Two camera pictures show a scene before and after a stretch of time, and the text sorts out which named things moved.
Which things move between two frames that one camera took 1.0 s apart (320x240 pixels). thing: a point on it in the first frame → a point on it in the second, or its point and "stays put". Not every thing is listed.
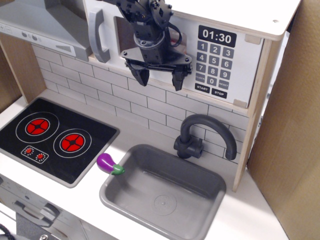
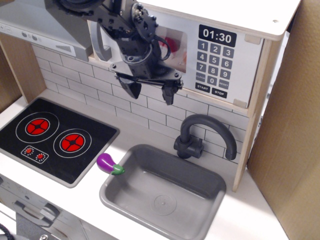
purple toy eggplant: (105, 163) stays put
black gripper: (152, 52) → (142, 63)
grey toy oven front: (37, 218) stays put
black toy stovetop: (57, 143) stays put
